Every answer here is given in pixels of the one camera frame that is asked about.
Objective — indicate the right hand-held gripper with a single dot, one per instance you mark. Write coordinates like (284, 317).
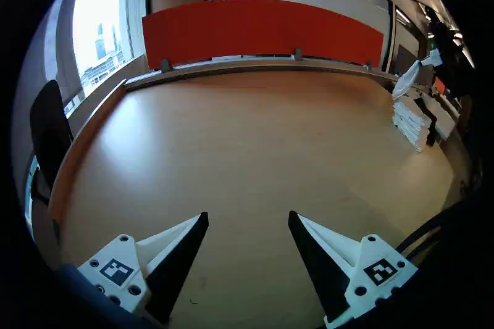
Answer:
(447, 47)

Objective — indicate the stack of white towels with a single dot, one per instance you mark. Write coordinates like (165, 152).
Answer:
(411, 122)

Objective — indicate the white towel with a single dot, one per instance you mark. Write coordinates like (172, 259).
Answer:
(406, 80)

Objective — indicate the red desk screen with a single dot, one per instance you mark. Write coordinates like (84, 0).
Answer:
(262, 32)

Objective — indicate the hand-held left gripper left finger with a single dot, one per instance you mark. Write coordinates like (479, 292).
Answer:
(123, 255)

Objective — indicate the black office chair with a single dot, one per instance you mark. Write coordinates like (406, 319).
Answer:
(49, 128)

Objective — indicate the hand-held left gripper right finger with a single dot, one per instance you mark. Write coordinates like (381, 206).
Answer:
(370, 259)

